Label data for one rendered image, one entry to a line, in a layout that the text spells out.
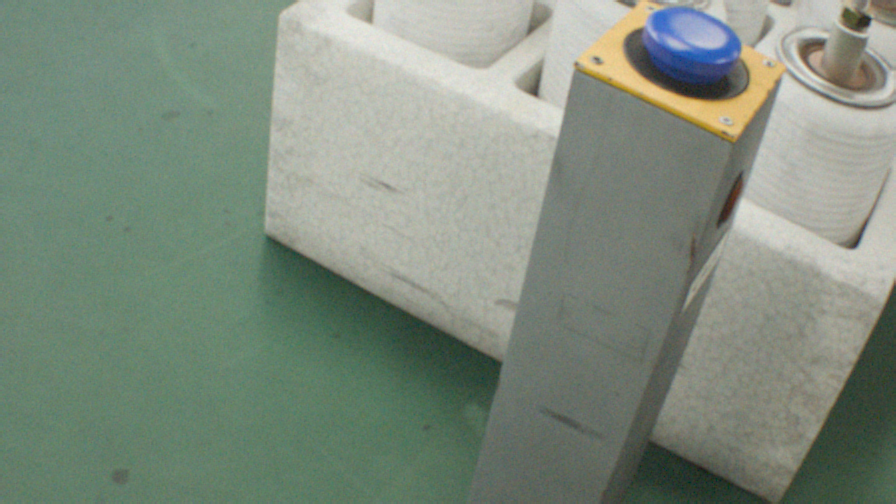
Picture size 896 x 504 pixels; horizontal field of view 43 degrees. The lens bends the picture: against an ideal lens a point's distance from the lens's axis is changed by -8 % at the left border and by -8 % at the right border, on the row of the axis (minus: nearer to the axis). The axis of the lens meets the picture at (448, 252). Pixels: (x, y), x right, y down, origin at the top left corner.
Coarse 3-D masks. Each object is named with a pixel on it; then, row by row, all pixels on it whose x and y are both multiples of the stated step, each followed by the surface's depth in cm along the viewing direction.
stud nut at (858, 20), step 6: (846, 0) 59; (846, 6) 59; (846, 12) 59; (852, 12) 58; (858, 12) 58; (864, 12) 58; (870, 12) 59; (846, 18) 59; (852, 18) 59; (858, 18) 58; (864, 18) 58; (870, 18) 58; (852, 24) 59; (858, 24) 59; (864, 24) 59; (870, 24) 59
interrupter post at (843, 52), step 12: (840, 24) 59; (828, 36) 61; (840, 36) 59; (852, 36) 59; (864, 36) 59; (828, 48) 60; (840, 48) 60; (852, 48) 59; (864, 48) 60; (828, 60) 61; (840, 60) 60; (852, 60) 60; (828, 72) 61; (840, 72) 61; (852, 72) 61
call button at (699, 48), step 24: (648, 24) 46; (672, 24) 46; (696, 24) 46; (720, 24) 47; (648, 48) 46; (672, 48) 45; (696, 48) 45; (720, 48) 45; (672, 72) 46; (696, 72) 45; (720, 72) 45
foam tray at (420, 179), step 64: (320, 0) 72; (320, 64) 71; (384, 64) 69; (448, 64) 69; (512, 64) 70; (320, 128) 74; (384, 128) 71; (448, 128) 69; (512, 128) 66; (320, 192) 77; (384, 192) 74; (448, 192) 71; (512, 192) 69; (320, 256) 81; (384, 256) 77; (448, 256) 74; (512, 256) 71; (768, 256) 61; (832, 256) 61; (448, 320) 77; (512, 320) 74; (704, 320) 66; (768, 320) 64; (832, 320) 61; (704, 384) 69; (768, 384) 66; (832, 384) 63; (704, 448) 71; (768, 448) 68
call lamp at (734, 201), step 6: (744, 180) 49; (738, 186) 48; (744, 186) 50; (738, 192) 49; (732, 198) 48; (738, 198) 49; (732, 204) 49; (738, 204) 50; (726, 210) 49; (732, 210) 49; (726, 216) 49; (726, 222) 49
